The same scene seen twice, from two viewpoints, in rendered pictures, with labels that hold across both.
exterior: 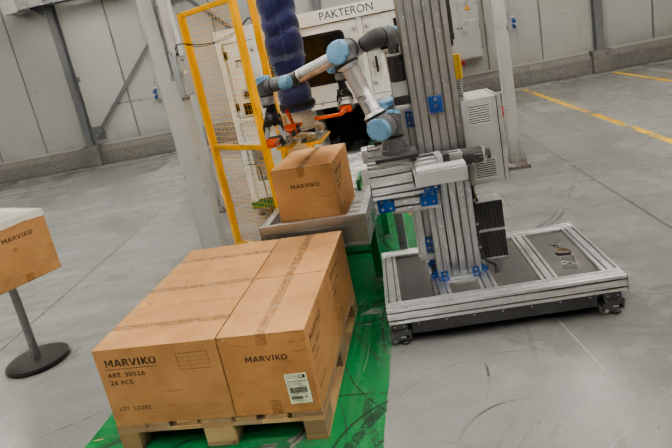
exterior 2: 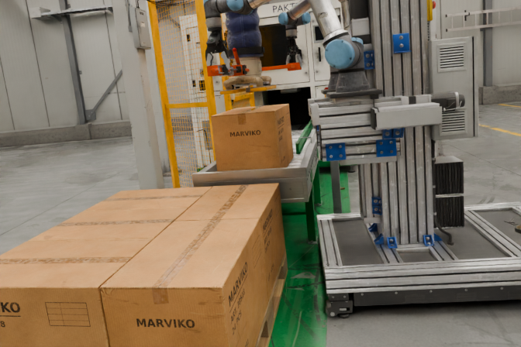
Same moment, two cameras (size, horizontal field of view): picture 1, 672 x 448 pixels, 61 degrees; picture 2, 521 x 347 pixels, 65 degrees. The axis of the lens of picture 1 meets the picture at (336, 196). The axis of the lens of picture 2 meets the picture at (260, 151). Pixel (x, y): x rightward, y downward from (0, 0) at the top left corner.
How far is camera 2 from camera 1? 118 cm
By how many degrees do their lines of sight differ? 6
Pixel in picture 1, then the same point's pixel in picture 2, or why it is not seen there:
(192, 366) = (66, 322)
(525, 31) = not seen: hidden behind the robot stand
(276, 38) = not seen: outside the picture
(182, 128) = (134, 78)
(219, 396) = not seen: outside the picture
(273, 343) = (177, 303)
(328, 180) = (270, 129)
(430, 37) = not seen: outside the picture
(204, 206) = (146, 156)
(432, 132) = (394, 76)
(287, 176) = (228, 122)
